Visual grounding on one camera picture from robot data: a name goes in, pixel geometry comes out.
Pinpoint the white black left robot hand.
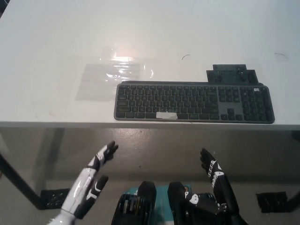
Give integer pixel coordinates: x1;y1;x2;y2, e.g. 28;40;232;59
61;140;119;220

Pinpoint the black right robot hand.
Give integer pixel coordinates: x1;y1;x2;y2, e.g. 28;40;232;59
200;147;225;188

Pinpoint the black stand behind keyboard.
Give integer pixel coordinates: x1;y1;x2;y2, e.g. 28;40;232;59
206;64;260;84

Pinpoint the black table leg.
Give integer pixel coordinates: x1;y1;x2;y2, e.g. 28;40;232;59
287;186;300;207
0;151;45;210

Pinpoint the white tape strip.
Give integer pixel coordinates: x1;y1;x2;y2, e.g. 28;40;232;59
156;112;178;120

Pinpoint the clear plastic sheet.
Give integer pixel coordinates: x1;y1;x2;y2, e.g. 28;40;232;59
75;43;157;103

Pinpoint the dark grey wireless keyboard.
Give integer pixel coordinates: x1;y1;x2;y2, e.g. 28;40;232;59
113;80;275;124

